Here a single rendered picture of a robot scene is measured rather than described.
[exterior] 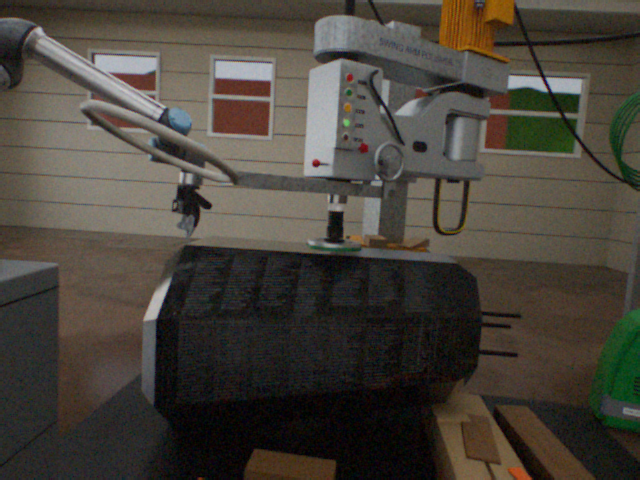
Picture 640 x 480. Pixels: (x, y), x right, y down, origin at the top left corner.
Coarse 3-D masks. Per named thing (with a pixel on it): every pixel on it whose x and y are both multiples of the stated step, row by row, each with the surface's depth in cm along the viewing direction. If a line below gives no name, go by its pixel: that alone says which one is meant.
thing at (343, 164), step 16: (336, 64) 152; (352, 64) 153; (320, 80) 161; (368, 80) 157; (320, 96) 161; (368, 96) 158; (320, 112) 161; (368, 112) 159; (320, 128) 161; (368, 128) 160; (320, 144) 161; (368, 144) 161; (304, 160) 171; (320, 160) 161; (336, 160) 154; (352, 160) 158; (368, 160) 162; (304, 176) 171; (320, 176) 161; (336, 176) 155; (352, 176) 159; (368, 176) 162
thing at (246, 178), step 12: (240, 180) 141; (252, 180) 143; (264, 180) 145; (276, 180) 147; (288, 180) 150; (300, 180) 153; (312, 180) 155; (324, 180) 158; (324, 192) 159; (336, 192) 161; (348, 192) 164; (360, 192) 167; (372, 192) 171
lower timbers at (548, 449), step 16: (496, 416) 207; (512, 416) 199; (528, 416) 200; (512, 432) 190; (528, 432) 186; (544, 432) 187; (432, 448) 177; (528, 448) 176; (544, 448) 175; (560, 448) 176; (528, 464) 175; (544, 464) 164; (560, 464) 165; (576, 464) 166
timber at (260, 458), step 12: (252, 456) 152; (264, 456) 152; (276, 456) 152; (288, 456) 153; (300, 456) 153; (252, 468) 145; (264, 468) 146; (276, 468) 146; (288, 468) 146; (300, 468) 147; (312, 468) 147; (324, 468) 148
